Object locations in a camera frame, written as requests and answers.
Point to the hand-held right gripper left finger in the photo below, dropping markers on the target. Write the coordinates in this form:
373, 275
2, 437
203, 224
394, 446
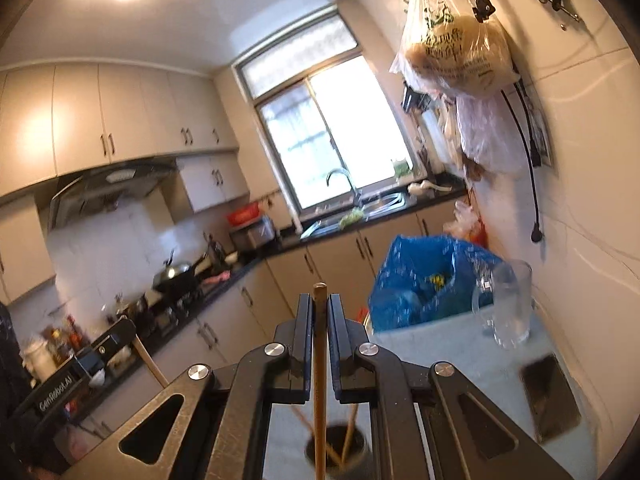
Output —
303, 350

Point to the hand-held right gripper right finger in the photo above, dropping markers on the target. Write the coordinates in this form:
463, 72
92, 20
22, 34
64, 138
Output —
338, 350

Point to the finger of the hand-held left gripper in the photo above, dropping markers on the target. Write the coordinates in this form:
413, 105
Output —
117, 335

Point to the single wooden chopstick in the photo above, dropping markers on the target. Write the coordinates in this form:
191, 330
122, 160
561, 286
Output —
350, 430
150, 362
302, 419
320, 292

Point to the dark round chopstick holder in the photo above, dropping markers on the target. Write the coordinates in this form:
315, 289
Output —
363, 452

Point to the steel cooking pot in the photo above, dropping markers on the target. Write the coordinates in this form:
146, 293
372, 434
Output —
134, 315

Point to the white lidded jar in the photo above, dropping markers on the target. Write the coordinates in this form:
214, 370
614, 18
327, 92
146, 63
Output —
39, 360

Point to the small white cup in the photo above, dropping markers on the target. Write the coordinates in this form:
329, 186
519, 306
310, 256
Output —
98, 377

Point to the cluster of seasoning bottles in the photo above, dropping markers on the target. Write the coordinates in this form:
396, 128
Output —
67, 340

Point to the beige lower kitchen cabinets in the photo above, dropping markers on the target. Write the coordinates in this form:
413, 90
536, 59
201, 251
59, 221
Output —
280, 280

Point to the beige kitchen cabinets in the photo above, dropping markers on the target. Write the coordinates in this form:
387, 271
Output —
125, 115
280, 280

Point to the gas stove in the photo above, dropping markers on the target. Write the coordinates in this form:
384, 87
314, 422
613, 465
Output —
185, 300

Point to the black wok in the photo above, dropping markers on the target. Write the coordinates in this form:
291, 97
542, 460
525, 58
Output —
175, 275

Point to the blue plastic trash bag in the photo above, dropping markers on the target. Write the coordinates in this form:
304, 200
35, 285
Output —
400, 280

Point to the pink cloth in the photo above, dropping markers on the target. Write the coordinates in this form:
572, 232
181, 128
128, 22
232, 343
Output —
217, 278

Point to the light blue tablecloth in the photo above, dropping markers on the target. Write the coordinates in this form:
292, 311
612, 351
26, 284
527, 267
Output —
450, 342

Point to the silver rice cooker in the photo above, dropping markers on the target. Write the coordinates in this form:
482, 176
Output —
255, 235

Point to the dark steel kettle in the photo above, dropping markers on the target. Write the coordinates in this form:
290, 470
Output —
215, 250

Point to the green dish cloth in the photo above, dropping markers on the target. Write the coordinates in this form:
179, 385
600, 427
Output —
351, 217

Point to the red plastic basin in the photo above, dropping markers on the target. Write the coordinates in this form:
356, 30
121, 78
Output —
245, 215

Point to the black range hood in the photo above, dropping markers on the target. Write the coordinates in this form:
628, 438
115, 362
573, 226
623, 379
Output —
105, 187

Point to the stainless steel sink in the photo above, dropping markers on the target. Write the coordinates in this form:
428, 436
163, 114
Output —
385, 202

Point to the chrome sink faucet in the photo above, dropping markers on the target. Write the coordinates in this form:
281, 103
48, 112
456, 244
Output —
352, 190

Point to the white and orange plastic bag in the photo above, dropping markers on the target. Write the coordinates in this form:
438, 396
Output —
465, 222

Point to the clear glass mug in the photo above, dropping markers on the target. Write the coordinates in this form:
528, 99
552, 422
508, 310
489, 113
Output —
512, 305

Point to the white bowl with ladle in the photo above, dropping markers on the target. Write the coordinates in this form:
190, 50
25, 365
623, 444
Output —
422, 187

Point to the green dish soap bottle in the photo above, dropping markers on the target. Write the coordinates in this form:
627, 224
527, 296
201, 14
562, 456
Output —
401, 170

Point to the black smartphone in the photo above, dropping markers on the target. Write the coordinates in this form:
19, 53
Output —
550, 397

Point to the beige upper kitchen cabinets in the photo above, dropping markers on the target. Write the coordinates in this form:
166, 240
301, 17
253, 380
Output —
125, 115

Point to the kitchen window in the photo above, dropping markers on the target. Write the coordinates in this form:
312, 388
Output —
320, 125

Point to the white hanging plastic bag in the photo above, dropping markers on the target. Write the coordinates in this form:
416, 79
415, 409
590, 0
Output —
490, 130

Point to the clear bag of flatbread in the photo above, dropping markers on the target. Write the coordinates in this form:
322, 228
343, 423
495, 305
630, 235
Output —
455, 55

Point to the black wall rack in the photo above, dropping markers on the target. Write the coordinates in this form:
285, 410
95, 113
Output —
412, 100

